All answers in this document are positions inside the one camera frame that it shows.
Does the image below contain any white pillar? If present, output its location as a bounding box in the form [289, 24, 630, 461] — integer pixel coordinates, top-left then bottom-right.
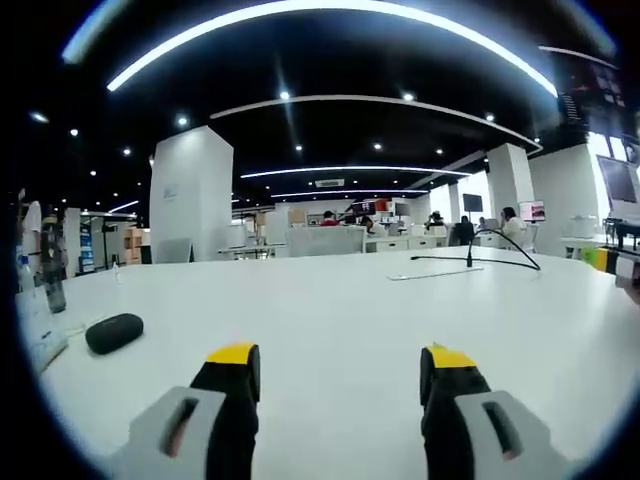
[148, 124, 235, 265]
[485, 142, 536, 226]

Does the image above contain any clear plastic bottle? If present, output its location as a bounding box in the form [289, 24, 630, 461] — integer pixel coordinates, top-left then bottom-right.
[13, 244, 51, 351]

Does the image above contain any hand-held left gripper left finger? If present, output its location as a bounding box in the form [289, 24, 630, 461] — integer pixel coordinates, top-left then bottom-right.
[110, 341, 262, 480]

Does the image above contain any silver computer monitor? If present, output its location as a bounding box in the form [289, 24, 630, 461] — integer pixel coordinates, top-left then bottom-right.
[595, 153, 640, 206]

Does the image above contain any white mesh partition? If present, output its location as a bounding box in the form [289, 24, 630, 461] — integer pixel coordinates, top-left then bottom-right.
[284, 226, 367, 258]

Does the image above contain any white power strip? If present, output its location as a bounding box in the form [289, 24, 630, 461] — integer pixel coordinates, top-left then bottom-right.
[24, 323, 89, 374]

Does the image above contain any white desk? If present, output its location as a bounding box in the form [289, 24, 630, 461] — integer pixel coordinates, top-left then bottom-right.
[19, 246, 640, 480]

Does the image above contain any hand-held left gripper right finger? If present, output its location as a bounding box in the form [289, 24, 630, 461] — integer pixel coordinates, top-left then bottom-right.
[418, 343, 571, 480]

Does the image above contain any black data cable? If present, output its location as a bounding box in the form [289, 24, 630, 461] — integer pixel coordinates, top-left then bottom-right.
[410, 229, 542, 272]

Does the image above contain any black oval case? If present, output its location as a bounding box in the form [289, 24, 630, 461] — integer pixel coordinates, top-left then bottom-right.
[84, 312, 145, 356]

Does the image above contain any wall display screen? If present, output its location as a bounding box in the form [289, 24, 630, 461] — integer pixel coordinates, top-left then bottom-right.
[518, 200, 546, 223]

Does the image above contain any dark water bottle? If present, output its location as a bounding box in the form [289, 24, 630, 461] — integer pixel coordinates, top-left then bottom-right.
[39, 213, 68, 315]

